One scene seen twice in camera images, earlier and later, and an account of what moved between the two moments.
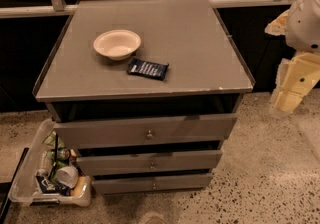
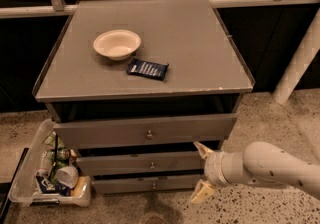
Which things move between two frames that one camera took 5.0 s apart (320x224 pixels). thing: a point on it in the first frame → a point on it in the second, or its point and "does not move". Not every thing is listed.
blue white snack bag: x=47 y=186 does not move
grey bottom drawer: x=118 y=184 does not move
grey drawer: x=119 y=162 does not move
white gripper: x=305 y=23 → x=212 y=167
